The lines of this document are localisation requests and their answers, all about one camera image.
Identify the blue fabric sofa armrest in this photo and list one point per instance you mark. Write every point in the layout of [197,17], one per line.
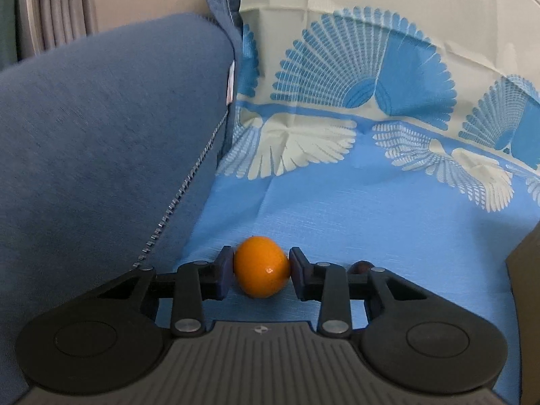
[105,135]

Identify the large orange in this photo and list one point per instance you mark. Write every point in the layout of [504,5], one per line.
[259,268]

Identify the blue fan-printed cloth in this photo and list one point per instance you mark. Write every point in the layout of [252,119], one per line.
[337,198]

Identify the teal dotted-trim curtain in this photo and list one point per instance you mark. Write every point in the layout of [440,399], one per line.
[7,12]

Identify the dark purple plum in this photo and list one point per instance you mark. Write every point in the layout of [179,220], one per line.
[360,266]

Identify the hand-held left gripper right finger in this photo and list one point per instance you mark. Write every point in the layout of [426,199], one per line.
[295,276]

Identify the brown cardboard box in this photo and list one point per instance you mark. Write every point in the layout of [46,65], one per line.
[527,303]

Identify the white fabric label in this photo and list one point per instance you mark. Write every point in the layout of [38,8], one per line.
[230,84]

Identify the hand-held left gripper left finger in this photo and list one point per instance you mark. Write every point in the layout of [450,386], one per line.
[223,278]

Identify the grey pleated curtain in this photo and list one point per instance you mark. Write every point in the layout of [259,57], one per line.
[63,0]

